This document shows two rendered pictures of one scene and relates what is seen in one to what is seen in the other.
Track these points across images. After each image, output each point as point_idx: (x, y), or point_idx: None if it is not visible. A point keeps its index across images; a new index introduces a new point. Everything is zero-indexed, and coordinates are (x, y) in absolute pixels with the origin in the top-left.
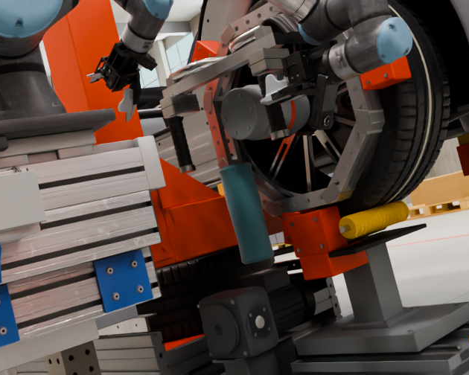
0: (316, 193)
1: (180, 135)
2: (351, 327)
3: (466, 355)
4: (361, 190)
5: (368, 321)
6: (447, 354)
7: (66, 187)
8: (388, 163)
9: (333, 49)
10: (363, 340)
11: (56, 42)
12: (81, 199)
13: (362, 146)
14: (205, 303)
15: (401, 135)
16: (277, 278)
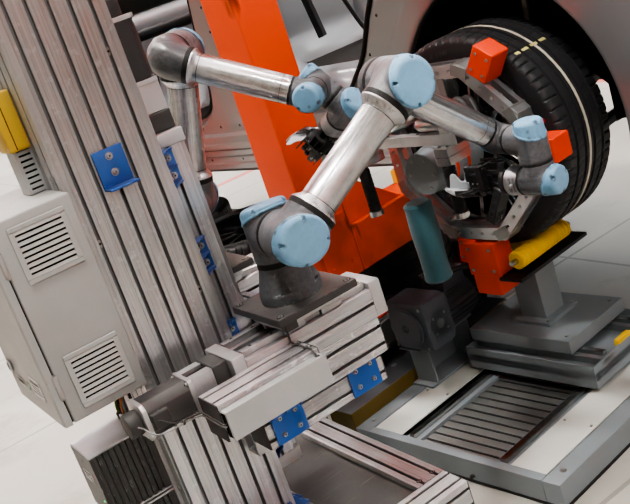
0: (489, 230)
1: (370, 186)
2: (518, 321)
3: (609, 358)
4: (528, 225)
5: (532, 315)
6: (594, 358)
7: (329, 333)
8: (551, 211)
9: (506, 175)
10: (528, 339)
11: None
12: (338, 337)
13: (530, 204)
14: (393, 305)
15: (563, 192)
16: (453, 277)
